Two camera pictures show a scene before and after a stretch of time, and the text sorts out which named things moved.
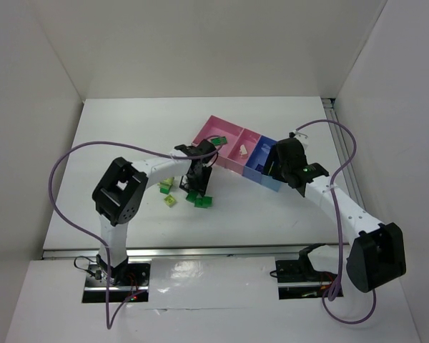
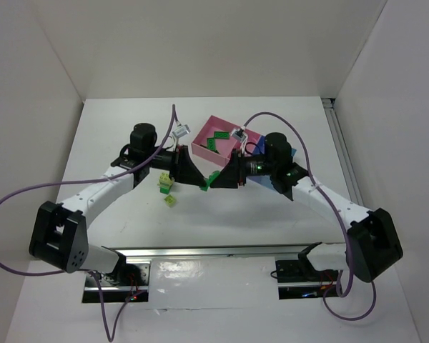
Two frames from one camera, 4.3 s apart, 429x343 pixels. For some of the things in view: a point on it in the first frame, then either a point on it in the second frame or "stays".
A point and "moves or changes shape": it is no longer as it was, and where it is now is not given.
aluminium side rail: [343, 150] stays
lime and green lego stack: [166, 185] stays
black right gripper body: [272, 166] -> [239, 168]
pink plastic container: [241, 141] stays
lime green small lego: [169, 200] stays
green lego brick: [219, 141] moves or changes shape
